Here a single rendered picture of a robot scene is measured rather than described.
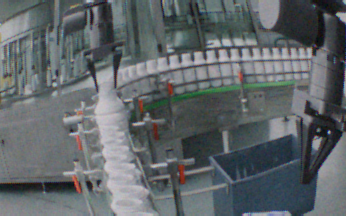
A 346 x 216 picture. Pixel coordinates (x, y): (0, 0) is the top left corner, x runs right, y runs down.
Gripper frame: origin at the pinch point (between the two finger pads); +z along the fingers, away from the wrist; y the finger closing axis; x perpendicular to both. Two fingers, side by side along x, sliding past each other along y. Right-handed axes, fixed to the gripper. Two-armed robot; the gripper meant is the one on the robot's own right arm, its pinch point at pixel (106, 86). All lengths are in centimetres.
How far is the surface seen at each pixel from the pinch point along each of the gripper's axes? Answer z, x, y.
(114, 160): 8.4, 28.1, 0.9
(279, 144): 32, -39, -50
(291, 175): 34, -9, -45
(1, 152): 75, -299, 135
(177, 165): 16.5, 7.5, -11.1
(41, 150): 78, -300, 77
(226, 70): 17, -131, -55
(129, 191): 8.4, 45.9, -0.1
